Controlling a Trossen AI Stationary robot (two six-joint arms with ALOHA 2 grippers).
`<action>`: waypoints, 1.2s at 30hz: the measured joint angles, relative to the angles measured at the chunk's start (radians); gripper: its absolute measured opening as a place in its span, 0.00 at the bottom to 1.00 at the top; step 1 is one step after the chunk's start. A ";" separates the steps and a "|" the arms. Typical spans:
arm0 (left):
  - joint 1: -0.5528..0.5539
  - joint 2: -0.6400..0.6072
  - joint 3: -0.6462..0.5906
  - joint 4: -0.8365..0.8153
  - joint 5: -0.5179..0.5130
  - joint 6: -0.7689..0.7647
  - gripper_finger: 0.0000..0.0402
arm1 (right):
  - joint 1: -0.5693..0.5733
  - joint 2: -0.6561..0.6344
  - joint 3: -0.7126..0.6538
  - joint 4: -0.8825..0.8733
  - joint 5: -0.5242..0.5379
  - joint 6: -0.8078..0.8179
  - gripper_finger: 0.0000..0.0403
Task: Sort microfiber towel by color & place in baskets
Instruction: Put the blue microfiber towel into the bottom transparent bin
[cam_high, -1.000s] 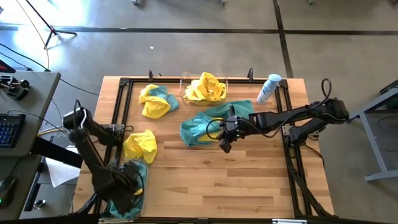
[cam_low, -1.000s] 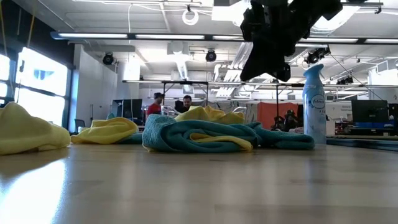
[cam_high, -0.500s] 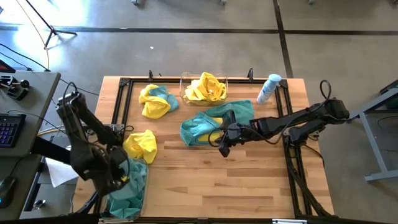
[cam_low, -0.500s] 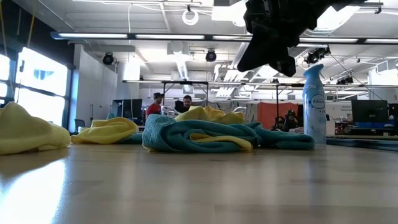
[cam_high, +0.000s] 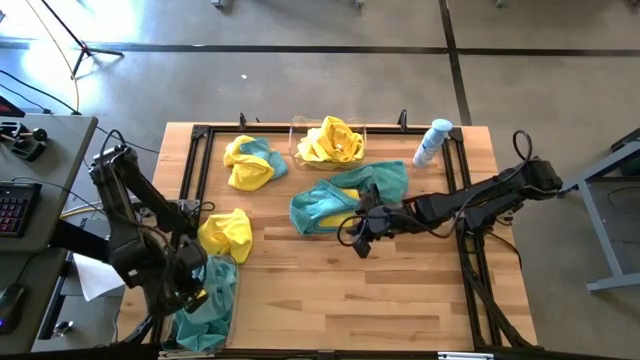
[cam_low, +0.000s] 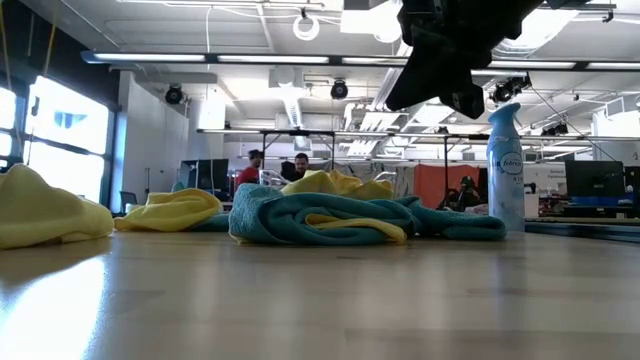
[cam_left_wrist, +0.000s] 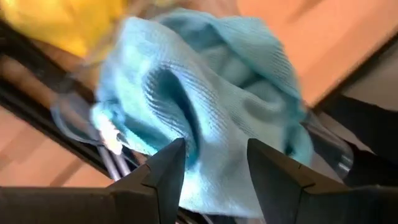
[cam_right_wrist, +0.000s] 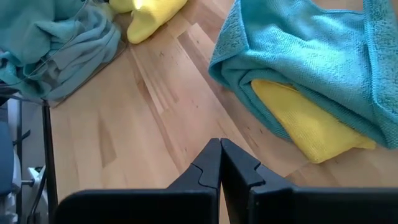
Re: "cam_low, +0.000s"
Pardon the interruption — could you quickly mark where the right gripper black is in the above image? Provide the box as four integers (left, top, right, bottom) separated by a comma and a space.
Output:
385, 0, 544, 120

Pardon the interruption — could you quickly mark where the clear plastic basket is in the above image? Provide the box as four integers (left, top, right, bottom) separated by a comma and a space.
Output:
258, 168, 401, 201

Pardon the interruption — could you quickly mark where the long overhead light bar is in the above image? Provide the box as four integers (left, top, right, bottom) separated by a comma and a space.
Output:
81, 49, 640, 72

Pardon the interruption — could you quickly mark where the white coiled cable ring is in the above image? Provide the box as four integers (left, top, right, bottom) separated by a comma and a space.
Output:
292, 13, 321, 42

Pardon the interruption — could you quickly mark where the person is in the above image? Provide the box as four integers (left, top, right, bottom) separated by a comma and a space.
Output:
287, 152, 311, 182
234, 148, 265, 189

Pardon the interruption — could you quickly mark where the black spotlight cluster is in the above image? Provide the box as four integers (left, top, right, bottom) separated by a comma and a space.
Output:
488, 73, 533, 105

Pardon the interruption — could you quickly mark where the light blue Febreze spray bottle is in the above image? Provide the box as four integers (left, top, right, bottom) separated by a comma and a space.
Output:
485, 102, 527, 233

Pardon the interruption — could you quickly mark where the orange cloth cover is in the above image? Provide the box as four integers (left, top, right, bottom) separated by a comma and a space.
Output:
413, 163, 482, 210

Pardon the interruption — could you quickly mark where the black equipment heap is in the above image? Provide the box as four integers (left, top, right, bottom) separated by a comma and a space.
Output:
438, 175, 482, 211

